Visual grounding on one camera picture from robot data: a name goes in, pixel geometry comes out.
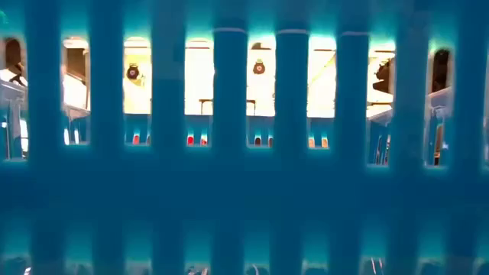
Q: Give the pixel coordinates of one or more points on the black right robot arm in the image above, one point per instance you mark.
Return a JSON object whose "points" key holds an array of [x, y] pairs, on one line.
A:
{"points": [[441, 70]]}

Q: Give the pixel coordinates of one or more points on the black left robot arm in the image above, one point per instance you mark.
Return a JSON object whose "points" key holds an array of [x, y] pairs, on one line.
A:
{"points": [[13, 55]]}

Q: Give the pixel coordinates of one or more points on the round black hanging device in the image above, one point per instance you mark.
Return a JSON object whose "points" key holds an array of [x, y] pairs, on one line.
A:
{"points": [[259, 68], [132, 72]]}

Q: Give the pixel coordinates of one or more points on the background room table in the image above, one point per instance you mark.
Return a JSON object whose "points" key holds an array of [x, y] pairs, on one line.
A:
{"points": [[204, 100]]}

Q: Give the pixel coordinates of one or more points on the blue plastic slotted basket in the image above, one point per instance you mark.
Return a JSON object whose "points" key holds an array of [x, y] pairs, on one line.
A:
{"points": [[229, 183]]}

